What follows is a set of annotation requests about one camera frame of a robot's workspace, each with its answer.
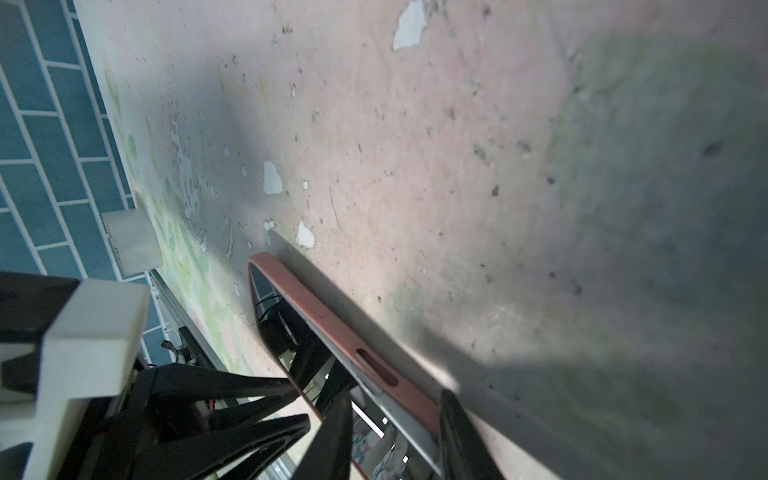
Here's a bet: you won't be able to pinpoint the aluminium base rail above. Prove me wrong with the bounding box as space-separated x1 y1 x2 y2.
148 270 227 371

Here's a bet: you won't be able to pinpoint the dusty pink phone case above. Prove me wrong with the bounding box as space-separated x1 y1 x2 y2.
247 251 442 480

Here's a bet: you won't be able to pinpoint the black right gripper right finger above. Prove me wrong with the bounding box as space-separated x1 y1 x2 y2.
439 389 504 480

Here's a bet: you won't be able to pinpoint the white tape roll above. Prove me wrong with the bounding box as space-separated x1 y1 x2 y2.
101 208 163 276

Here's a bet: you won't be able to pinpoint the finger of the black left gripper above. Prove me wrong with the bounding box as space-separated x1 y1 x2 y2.
140 364 298 412
130 414 310 479

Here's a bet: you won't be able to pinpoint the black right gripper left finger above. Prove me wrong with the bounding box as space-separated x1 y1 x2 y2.
292 393 353 480

